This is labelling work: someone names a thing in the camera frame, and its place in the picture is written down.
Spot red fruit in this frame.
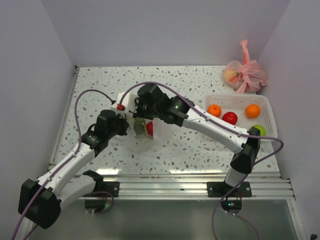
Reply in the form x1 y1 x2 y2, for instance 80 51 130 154
145 121 154 136
222 111 238 125

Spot clear printed plastic bag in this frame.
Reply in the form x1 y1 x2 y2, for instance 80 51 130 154
117 118 174 153

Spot orange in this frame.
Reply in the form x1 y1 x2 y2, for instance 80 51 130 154
207 104 222 118
245 104 261 119

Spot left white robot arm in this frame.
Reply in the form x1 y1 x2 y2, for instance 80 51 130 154
18 110 129 229

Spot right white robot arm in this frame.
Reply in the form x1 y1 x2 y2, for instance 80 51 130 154
135 83 261 197

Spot peach in pink bag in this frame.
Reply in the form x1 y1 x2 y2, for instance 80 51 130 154
223 69 238 83

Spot pink plastic bag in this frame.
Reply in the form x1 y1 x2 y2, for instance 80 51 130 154
223 39 269 94

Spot white plastic basket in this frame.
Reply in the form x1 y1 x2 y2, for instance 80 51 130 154
203 93 278 138

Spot orange in basket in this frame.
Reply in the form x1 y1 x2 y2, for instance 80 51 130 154
245 104 261 119

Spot green apple in basket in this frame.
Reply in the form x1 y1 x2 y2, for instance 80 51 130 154
252 124 266 136

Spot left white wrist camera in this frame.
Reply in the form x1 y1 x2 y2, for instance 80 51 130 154
110 102 119 112

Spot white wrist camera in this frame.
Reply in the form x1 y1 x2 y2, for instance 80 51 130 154
115 92 138 113
110 102 119 112

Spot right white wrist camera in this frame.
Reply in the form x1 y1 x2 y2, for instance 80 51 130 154
115 92 138 113

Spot left black base bracket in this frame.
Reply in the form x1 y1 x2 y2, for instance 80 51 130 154
85 181 120 198

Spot black base bracket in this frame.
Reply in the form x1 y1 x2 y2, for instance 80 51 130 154
85 181 120 198
206 181 253 198

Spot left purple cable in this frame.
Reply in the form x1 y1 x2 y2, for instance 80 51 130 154
9 89 116 240

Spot right black base bracket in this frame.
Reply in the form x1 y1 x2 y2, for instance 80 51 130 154
206 181 253 198

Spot aluminium mounting rail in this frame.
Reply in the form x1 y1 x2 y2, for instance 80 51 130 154
103 172 295 200

